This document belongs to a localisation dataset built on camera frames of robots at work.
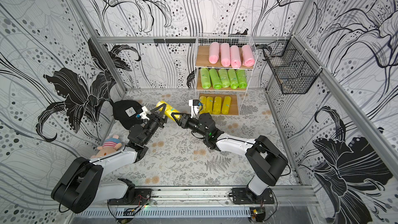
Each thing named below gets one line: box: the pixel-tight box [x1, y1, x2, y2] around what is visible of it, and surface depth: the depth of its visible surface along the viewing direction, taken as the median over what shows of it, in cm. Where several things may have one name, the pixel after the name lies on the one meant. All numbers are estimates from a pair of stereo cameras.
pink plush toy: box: [90, 134, 123, 159], surface depth 86 cm
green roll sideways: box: [234, 68, 248, 90], surface depth 86 cm
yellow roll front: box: [212, 95, 222, 115], surface depth 106 cm
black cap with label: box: [112, 100, 144, 130], surface depth 101 cm
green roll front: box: [226, 68, 239, 90], surface depth 87 cm
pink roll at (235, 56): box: [230, 45, 242, 69], surface depth 74 cm
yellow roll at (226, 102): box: [221, 95, 232, 115], surface depth 106 cm
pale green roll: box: [218, 68, 231, 89], surface depth 88 cm
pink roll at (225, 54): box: [220, 42, 231, 67], surface depth 75 cm
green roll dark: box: [209, 67, 223, 90], surface depth 88 cm
